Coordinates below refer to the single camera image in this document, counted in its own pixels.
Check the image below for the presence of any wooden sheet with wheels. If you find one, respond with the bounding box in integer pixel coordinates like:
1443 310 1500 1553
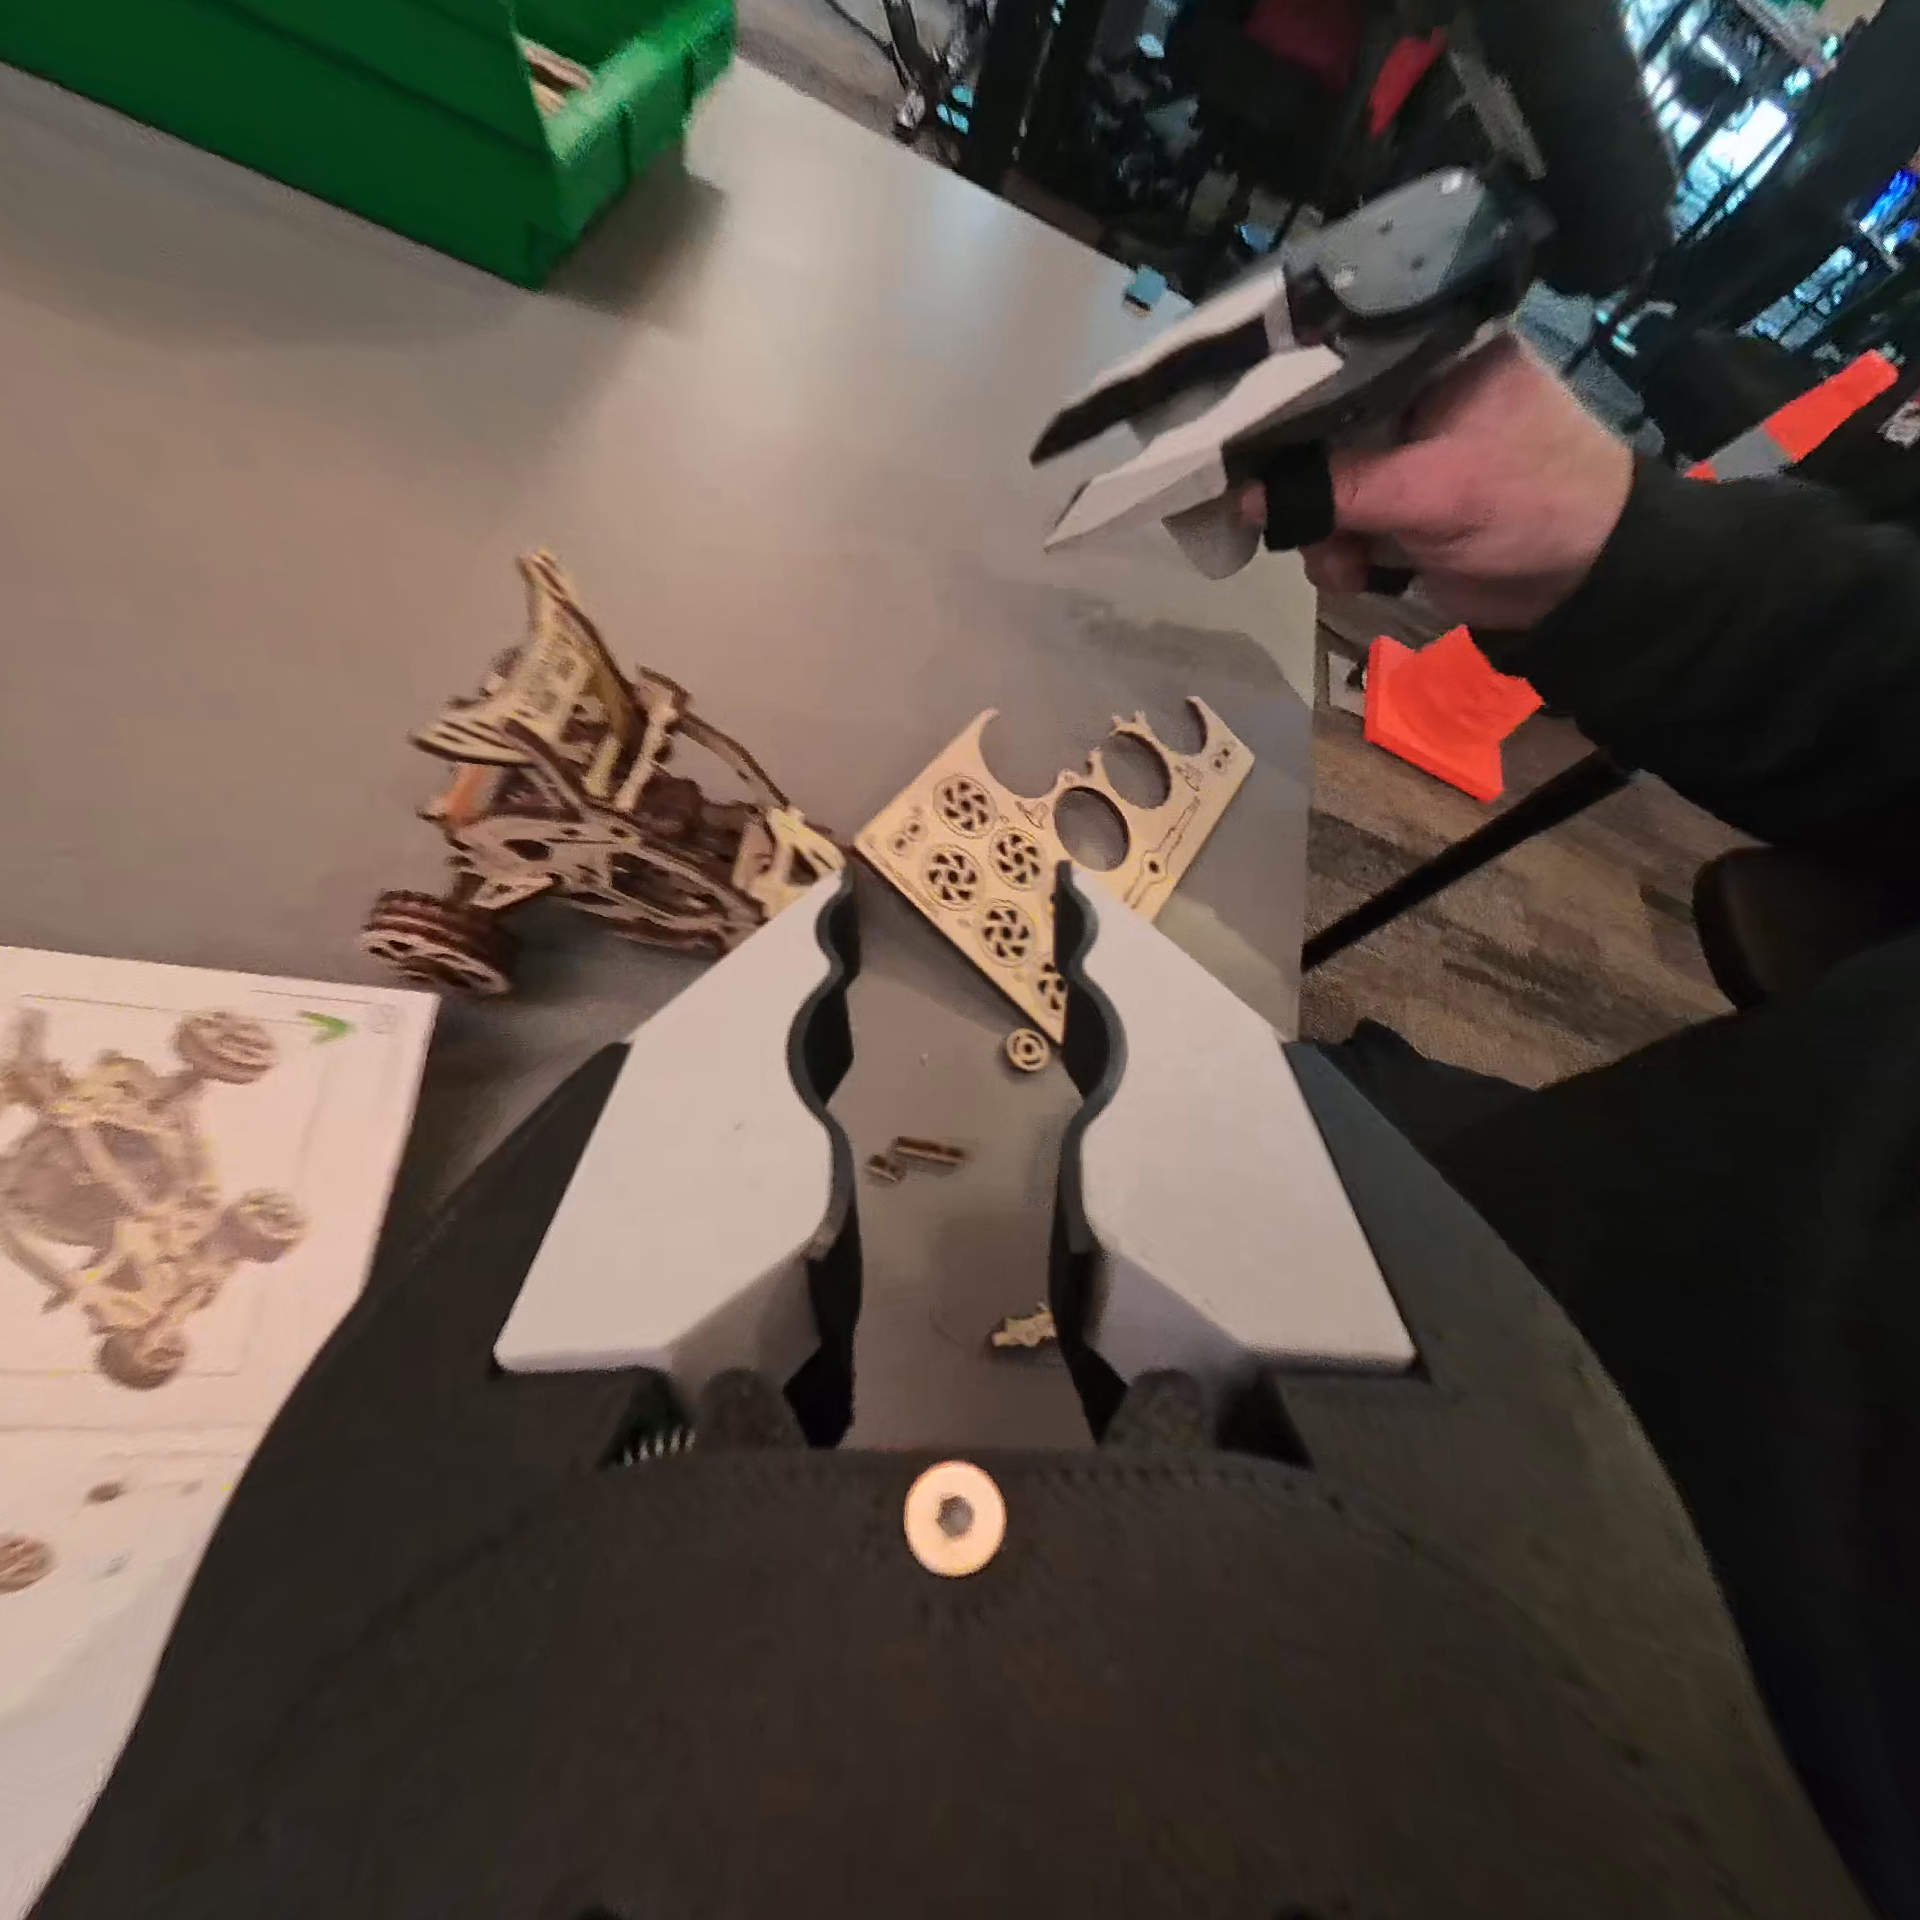
852 694 1260 1047

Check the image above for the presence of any black chair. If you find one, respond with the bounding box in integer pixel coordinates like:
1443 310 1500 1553
1300 749 1892 1011

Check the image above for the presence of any green plastic bin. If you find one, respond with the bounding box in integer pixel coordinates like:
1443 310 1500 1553
0 0 740 291

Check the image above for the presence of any orange traffic cone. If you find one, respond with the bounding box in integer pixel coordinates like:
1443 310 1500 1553
1363 348 1901 807

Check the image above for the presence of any wooden buggy model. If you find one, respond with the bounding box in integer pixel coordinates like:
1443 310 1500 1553
358 547 851 1000

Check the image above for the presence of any red machine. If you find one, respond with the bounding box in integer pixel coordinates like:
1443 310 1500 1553
1246 0 1453 139

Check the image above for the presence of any person's right hand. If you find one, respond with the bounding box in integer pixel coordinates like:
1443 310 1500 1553
1236 333 1636 632

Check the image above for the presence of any person's right forearm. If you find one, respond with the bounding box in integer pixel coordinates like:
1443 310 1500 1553
1500 451 1920 886

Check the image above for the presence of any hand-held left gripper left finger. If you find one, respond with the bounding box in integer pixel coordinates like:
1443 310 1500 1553
491 872 865 1451

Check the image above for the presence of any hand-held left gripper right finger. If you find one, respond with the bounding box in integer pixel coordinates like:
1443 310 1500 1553
1054 867 1420 1448

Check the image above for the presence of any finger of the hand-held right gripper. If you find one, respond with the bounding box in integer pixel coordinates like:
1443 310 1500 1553
1043 344 1346 552
1029 268 1300 465

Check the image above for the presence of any instruction booklet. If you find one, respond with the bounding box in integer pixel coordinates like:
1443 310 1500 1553
0 944 441 1920

